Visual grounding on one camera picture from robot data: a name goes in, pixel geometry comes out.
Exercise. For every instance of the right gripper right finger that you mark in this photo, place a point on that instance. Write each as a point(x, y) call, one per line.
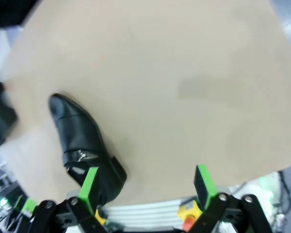
point(207, 194)

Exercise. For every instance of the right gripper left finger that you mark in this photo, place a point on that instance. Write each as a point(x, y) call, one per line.
point(88, 194)

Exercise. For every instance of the black leather shoe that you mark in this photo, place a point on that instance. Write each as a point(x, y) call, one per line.
point(75, 126)

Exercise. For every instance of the black metal shoe stand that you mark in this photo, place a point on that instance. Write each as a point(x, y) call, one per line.
point(0, 116)

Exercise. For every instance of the yellow emergency stop button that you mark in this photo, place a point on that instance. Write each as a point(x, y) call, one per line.
point(185, 211)

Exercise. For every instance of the person in black jacket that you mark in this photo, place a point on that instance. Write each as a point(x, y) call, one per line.
point(9, 9)

